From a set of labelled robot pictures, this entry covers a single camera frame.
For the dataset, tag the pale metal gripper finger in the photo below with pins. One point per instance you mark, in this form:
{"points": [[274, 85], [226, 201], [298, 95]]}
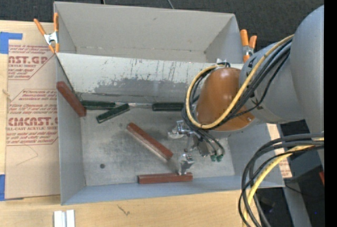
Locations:
{"points": [[186, 161], [180, 127]]}

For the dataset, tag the dark green flat block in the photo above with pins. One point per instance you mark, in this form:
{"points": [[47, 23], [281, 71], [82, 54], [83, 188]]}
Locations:
{"points": [[97, 105], [113, 113], [167, 107]]}

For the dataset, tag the red-brown flat block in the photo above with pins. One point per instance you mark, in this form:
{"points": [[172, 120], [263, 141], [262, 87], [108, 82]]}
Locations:
{"points": [[71, 99], [163, 178], [150, 141]]}

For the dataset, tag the grey metal bin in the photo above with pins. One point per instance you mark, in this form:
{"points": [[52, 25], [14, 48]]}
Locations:
{"points": [[118, 152]]}

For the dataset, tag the brown cardboard board red print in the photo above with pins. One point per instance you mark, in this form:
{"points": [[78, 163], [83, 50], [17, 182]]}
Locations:
{"points": [[29, 157]]}

